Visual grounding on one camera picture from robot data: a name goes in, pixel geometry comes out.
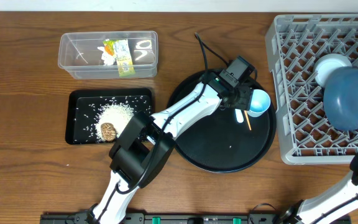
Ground wooden chopstick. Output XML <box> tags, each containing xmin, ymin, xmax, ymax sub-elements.
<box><xmin>244</xmin><ymin>110</ymin><xmax>252</xmax><ymax>131</ymax></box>

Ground light blue cup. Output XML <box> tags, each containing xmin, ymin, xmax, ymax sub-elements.
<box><xmin>247</xmin><ymin>89</ymin><xmax>271</xmax><ymax>118</ymax></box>

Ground dark blue plate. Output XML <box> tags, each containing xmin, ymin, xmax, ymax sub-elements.
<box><xmin>323</xmin><ymin>67</ymin><xmax>358</xmax><ymax>131</ymax></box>

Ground green yellow snack wrapper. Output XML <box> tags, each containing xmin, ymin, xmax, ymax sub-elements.
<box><xmin>103</xmin><ymin>39</ymin><xmax>135</xmax><ymax>77</ymax></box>

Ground brown food lump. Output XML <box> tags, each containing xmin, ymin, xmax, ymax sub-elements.
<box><xmin>101</xmin><ymin>123</ymin><xmax>116</xmax><ymax>142</ymax></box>

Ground white tissue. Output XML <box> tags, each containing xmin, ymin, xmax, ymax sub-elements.
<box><xmin>98</xmin><ymin>46</ymin><xmax>116</xmax><ymax>66</ymax></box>

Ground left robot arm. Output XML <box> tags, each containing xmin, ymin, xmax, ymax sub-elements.
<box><xmin>86</xmin><ymin>74</ymin><xmax>253</xmax><ymax>223</ymax></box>

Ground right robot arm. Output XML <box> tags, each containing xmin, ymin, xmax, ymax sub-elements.
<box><xmin>275</xmin><ymin>153</ymin><xmax>358</xmax><ymax>224</ymax></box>

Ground grey dishwasher rack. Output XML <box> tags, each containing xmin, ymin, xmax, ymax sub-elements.
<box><xmin>265</xmin><ymin>14</ymin><xmax>358</xmax><ymax>165</ymax></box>

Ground round black tray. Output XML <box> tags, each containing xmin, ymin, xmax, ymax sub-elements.
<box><xmin>166</xmin><ymin>68</ymin><xmax>277</xmax><ymax>174</ymax></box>

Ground white bowl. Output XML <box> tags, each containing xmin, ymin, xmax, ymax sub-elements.
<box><xmin>313</xmin><ymin>54</ymin><xmax>352</xmax><ymax>87</ymax></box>

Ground pile of white rice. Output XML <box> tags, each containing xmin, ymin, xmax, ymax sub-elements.
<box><xmin>95</xmin><ymin>103</ymin><xmax>134</xmax><ymax>141</ymax></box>

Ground black rectangular tray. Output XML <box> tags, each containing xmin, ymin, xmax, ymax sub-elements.
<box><xmin>65</xmin><ymin>88</ymin><xmax>154</xmax><ymax>144</ymax></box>

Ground clear plastic bin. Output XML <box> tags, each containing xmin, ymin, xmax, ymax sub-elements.
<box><xmin>58</xmin><ymin>30</ymin><xmax>158</xmax><ymax>79</ymax></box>

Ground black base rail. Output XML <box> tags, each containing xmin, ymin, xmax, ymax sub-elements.
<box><xmin>40</xmin><ymin>210</ymin><xmax>352</xmax><ymax>224</ymax></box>

